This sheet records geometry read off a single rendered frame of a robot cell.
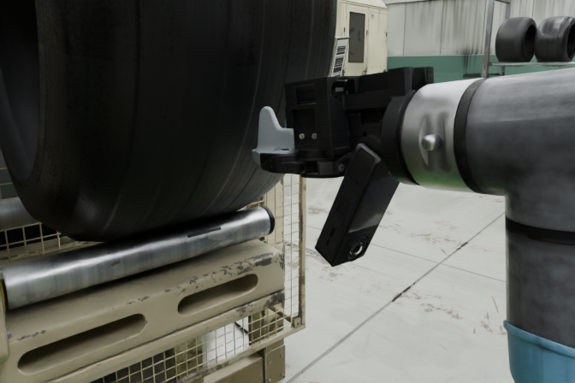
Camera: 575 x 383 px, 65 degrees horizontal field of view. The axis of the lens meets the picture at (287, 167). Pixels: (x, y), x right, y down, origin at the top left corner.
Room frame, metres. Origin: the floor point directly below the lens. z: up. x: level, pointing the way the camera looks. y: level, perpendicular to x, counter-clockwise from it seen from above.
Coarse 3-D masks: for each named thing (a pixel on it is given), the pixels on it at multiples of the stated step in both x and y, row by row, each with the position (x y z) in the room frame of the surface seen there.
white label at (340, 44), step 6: (348, 36) 0.55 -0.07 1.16; (336, 42) 0.52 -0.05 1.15; (342, 42) 0.54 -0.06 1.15; (336, 48) 0.53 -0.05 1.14; (342, 48) 0.54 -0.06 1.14; (336, 54) 0.53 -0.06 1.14; (342, 54) 0.55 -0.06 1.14; (336, 60) 0.53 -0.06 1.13; (342, 60) 0.55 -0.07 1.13; (330, 66) 0.53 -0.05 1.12; (336, 66) 0.54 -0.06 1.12; (342, 66) 0.56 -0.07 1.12; (330, 72) 0.53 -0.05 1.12; (336, 72) 0.54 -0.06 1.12
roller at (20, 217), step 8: (0, 200) 0.67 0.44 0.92; (8, 200) 0.67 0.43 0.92; (16, 200) 0.67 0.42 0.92; (0, 208) 0.65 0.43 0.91; (8, 208) 0.66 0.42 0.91; (16, 208) 0.66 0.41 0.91; (24, 208) 0.67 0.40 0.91; (0, 216) 0.65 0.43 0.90; (8, 216) 0.65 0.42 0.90; (16, 216) 0.66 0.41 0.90; (24, 216) 0.67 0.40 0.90; (0, 224) 0.65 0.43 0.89; (8, 224) 0.66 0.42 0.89; (16, 224) 0.66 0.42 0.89; (24, 224) 0.67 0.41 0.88
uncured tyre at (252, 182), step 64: (0, 0) 0.79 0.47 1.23; (64, 0) 0.37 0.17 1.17; (128, 0) 0.37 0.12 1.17; (192, 0) 0.40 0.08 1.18; (256, 0) 0.44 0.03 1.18; (320, 0) 0.49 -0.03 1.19; (0, 64) 0.73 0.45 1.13; (64, 64) 0.38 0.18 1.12; (128, 64) 0.38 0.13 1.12; (192, 64) 0.40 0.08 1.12; (256, 64) 0.45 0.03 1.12; (320, 64) 0.50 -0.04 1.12; (0, 128) 0.67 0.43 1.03; (64, 128) 0.40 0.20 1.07; (128, 128) 0.39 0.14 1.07; (192, 128) 0.42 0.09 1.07; (256, 128) 0.47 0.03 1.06; (64, 192) 0.43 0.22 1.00; (128, 192) 0.43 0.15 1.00; (192, 192) 0.48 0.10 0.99; (256, 192) 0.56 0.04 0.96
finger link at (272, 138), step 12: (264, 108) 0.44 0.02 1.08; (264, 120) 0.44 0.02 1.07; (276, 120) 0.43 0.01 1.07; (264, 132) 0.44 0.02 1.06; (276, 132) 0.43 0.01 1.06; (288, 132) 0.41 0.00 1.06; (264, 144) 0.44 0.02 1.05; (276, 144) 0.43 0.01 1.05; (288, 144) 0.41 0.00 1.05; (252, 156) 0.46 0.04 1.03
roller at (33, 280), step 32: (192, 224) 0.56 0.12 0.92; (224, 224) 0.58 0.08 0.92; (256, 224) 0.60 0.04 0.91; (64, 256) 0.46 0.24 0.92; (96, 256) 0.47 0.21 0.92; (128, 256) 0.49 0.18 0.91; (160, 256) 0.51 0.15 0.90; (192, 256) 0.55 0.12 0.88; (32, 288) 0.42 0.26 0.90; (64, 288) 0.44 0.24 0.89
